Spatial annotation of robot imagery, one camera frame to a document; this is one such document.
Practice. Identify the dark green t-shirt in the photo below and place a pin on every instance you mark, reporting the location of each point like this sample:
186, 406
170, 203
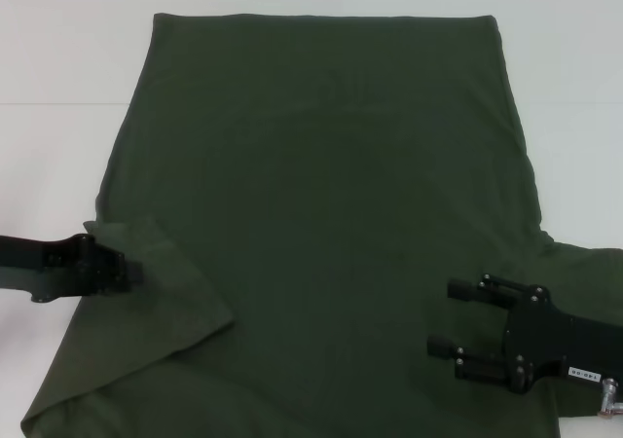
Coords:
311, 165

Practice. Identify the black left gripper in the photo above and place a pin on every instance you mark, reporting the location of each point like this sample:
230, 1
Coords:
83, 267

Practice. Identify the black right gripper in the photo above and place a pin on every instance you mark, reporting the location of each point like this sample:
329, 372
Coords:
564, 340

